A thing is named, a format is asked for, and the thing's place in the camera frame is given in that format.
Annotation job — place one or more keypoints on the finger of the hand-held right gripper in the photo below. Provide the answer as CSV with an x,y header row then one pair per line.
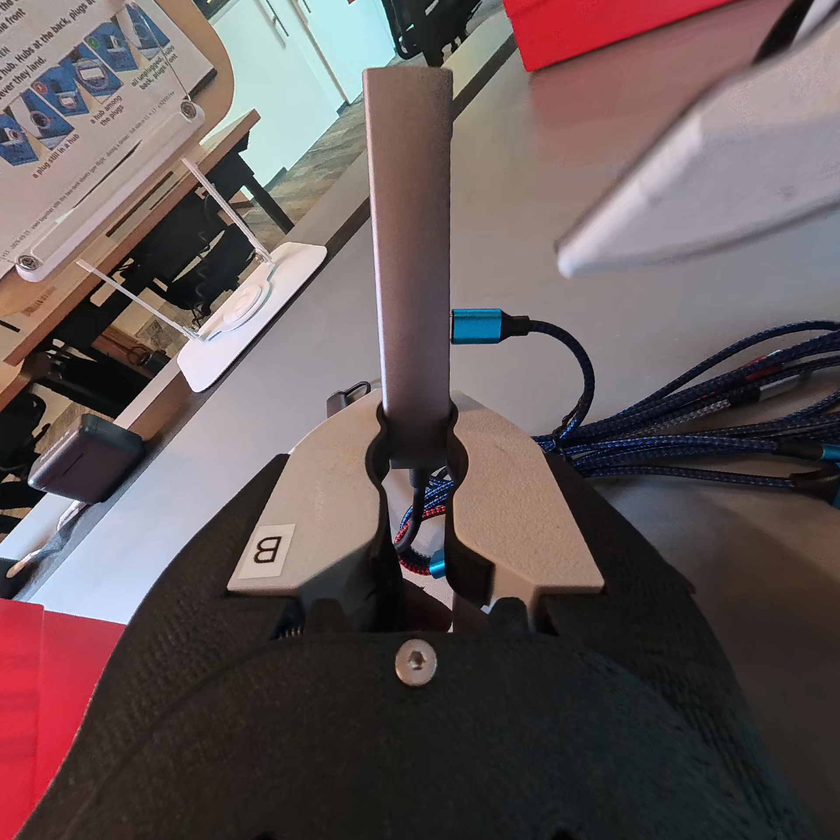
x,y
754,170

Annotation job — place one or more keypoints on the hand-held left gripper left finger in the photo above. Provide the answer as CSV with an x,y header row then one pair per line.
x,y
321,492

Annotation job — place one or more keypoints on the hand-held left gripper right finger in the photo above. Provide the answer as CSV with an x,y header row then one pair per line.
x,y
525,518

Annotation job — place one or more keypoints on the red plastic bin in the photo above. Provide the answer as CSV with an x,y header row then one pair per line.
x,y
39,689
590,33

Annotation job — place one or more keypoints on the grey usb hub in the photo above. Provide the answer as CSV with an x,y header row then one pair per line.
x,y
410,229

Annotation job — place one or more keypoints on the black charger box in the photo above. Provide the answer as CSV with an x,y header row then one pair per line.
x,y
85,459

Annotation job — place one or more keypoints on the black office chair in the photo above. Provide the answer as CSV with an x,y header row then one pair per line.
x,y
426,33

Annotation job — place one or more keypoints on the wooden office desk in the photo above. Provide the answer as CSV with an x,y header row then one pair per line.
x,y
226,138

